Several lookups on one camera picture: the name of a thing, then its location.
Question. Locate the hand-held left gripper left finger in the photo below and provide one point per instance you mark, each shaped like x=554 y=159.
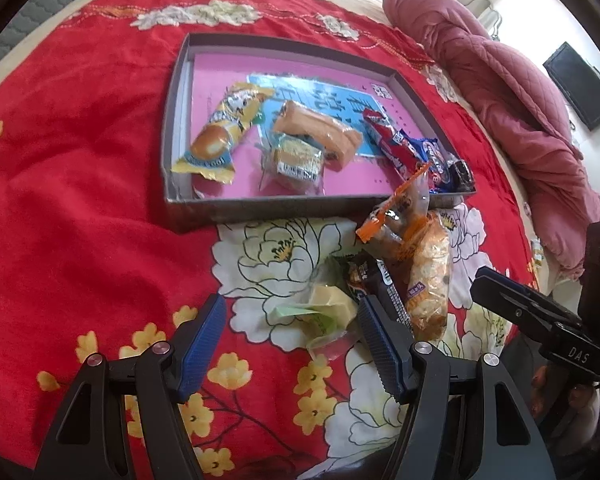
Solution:
x=202 y=345

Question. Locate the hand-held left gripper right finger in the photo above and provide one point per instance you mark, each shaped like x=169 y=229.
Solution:
x=385 y=355

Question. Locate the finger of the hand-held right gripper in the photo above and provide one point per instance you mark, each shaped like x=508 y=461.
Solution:
x=505 y=310
x=530 y=297

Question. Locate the green and clear snack packet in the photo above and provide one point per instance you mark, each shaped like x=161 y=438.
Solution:
x=325 y=310

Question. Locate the dark brown snack bar packet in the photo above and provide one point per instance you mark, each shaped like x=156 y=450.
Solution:
x=375 y=280

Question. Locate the clear rice cracker packet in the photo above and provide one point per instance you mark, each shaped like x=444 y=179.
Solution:
x=430 y=280

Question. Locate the orange and clear snack packet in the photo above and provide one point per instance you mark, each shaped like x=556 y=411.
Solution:
x=395 y=220

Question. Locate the small black snack packet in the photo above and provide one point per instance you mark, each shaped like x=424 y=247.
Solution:
x=462 y=175

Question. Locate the grey cardboard box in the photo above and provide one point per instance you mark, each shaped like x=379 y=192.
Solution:
x=330 y=205

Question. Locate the blue cookie packet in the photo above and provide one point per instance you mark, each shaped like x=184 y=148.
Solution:
x=437 y=165

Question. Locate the red snack packet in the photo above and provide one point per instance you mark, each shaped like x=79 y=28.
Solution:
x=392 y=147

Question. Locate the clear packet with small cake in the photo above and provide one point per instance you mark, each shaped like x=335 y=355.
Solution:
x=295 y=162

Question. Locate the yellow cake packet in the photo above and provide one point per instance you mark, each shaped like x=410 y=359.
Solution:
x=225 y=130

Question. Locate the plain orange snack packet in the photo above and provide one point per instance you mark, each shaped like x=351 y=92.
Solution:
x=315 y=127

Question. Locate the person's right hand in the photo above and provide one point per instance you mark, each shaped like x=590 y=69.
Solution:
x=565 y=400

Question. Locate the pink quilt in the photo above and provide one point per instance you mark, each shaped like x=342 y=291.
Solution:
x=505 y=110

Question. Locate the red floral blanket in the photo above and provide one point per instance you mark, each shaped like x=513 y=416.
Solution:
x=80 y=185

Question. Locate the black television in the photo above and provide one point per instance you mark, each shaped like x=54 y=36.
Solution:
x=580 y=85

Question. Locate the metal rack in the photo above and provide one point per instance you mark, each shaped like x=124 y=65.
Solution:
x=490 y=15

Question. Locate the grey quilted headboard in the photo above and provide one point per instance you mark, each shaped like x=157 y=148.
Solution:
x=45 y=5

